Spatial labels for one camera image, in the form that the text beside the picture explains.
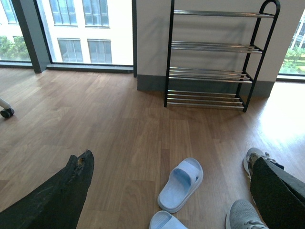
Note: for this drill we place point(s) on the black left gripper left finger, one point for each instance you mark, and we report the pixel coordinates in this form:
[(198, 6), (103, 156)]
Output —
[(58, 202)]

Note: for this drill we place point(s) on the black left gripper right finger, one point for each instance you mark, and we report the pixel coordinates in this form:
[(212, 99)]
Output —
[(279, 196)]

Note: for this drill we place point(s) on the grey knit sneaker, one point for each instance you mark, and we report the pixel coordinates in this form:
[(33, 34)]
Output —
[(242, 215), (252, 155)]

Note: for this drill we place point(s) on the white chair with castors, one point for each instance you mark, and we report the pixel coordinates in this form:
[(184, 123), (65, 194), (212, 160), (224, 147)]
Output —
[(7, 110)]

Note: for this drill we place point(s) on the black metal shoe rack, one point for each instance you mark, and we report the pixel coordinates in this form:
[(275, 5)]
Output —
[(214, 57)]

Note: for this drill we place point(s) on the light blue slipper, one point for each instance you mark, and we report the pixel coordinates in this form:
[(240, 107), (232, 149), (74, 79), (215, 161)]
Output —
[(182, 183), (165, 220)]

